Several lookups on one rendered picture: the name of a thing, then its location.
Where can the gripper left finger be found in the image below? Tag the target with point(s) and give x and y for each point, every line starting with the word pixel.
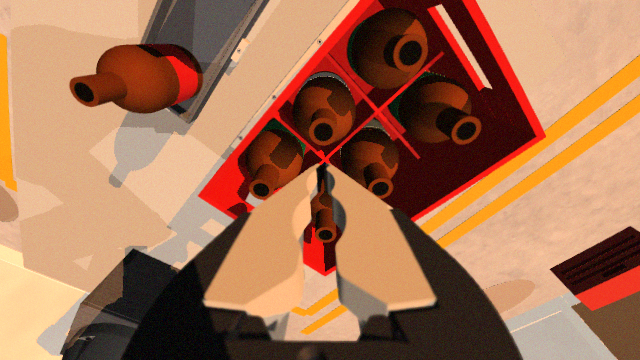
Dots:
pixel 253 267

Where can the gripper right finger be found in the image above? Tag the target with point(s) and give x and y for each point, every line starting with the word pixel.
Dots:
pixel 387 265

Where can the brown bottle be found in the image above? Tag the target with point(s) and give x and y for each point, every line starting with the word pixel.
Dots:
pixel 275 157
pixel 323 103
pixel 382 51
pixel 321 212
pixel 434 104
pixel 368 156
pixel 142 78

